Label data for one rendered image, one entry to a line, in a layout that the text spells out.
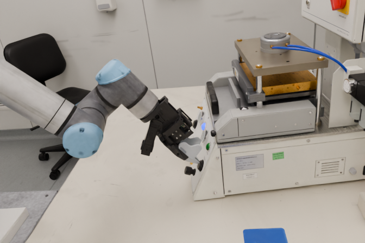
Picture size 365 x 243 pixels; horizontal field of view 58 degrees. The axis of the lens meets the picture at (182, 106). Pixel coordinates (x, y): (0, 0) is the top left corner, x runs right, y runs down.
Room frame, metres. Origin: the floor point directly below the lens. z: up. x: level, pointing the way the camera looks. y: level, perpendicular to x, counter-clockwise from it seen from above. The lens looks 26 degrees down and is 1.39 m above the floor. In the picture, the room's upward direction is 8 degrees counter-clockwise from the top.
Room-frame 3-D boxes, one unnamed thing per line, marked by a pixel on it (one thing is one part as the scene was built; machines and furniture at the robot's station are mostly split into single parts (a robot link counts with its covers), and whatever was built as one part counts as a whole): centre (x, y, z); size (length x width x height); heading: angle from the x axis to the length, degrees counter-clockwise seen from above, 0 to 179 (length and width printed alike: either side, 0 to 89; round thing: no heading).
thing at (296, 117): (0.73, -0.20, 0.97); 0.26 x 0.05 x 0.07; 88
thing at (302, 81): (0.86, -0.27, 1.05); 0.22 x 0.17 x 0.10; 178
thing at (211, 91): (0.87, -0.09, 0.99); 0.15 x 0.02 x 0.04; 178
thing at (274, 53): (0.84, -0.31, 1.08); 0.31 x 0.24 x 0.13; 178
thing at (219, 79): (1.01, -0.21, 0.97); 0.25 x 0.05 x 0.07; 88
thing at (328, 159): (0.85, -0.27, 0.84); 0.53 x 0.37 x 0.17; 88
